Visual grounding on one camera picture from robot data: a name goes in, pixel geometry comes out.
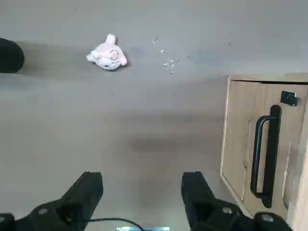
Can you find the red tulips in black pot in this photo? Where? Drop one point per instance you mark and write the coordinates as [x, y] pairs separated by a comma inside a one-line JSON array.
[[9, 55]]

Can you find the pink plush doll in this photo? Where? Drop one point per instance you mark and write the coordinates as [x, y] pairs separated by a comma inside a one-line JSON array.
[[106, 54]]

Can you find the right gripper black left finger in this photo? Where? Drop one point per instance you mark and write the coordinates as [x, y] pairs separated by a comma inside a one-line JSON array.
[[72, 204]]

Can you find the wooden cabinet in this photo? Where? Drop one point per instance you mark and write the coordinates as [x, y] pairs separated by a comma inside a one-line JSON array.
[[240, 144]]

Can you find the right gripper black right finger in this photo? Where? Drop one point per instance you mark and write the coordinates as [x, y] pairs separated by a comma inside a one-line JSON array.
[[204, 207]]

